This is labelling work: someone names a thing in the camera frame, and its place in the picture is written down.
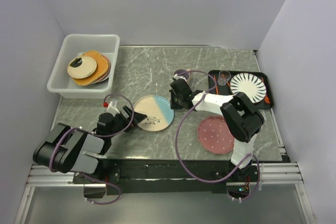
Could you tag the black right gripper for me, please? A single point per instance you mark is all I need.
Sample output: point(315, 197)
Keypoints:
point(172, 105)

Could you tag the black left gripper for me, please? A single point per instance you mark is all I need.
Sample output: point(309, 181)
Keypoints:
point(137, 118)

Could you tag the beige blue large plate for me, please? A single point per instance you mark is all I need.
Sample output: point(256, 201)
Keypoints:
point(158, 112)

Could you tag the pink scalloped plate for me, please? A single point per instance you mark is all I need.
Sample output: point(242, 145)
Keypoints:
point(215, 136)

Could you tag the beige pink branch plate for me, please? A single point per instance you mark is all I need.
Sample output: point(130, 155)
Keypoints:
point(106, 75)

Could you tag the wooden bamboo tray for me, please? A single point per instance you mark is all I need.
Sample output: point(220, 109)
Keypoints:
point(102, 67)

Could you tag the small beige black-stroke plate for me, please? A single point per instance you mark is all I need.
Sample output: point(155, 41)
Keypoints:
point(81, 67)

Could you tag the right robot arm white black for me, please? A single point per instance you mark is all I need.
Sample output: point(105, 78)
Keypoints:
point(241, 116)

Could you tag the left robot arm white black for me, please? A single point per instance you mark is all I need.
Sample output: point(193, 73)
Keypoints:
point(66, 149)

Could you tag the translucent white plastic bin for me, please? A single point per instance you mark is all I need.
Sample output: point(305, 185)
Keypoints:
point(74, 45)

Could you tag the pink beige mug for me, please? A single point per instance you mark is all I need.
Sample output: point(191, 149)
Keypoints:
point(186, 73)

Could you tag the black serving tray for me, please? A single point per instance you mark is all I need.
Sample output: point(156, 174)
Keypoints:
point(225, 90)

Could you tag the orange chopsticks on tray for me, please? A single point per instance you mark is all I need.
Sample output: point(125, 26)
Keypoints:
point(216, 84)

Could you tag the small clear glass cup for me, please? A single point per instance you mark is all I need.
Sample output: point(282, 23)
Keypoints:
point(221, 81)

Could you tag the white blue striped plate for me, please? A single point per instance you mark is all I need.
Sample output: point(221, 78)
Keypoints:
point(250, 85)

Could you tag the orange utensil on tray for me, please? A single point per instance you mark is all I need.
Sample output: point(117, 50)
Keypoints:
point(266, 99)

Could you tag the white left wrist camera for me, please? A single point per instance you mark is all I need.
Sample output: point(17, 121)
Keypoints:
point(111, 106)

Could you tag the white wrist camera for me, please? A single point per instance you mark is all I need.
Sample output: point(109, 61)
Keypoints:
point(178, 76)
point(111, 106)

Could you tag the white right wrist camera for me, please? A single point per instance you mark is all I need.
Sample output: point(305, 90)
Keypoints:
point(178, 76)

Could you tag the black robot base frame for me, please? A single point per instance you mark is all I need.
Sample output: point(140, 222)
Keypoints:
point(130, 176)

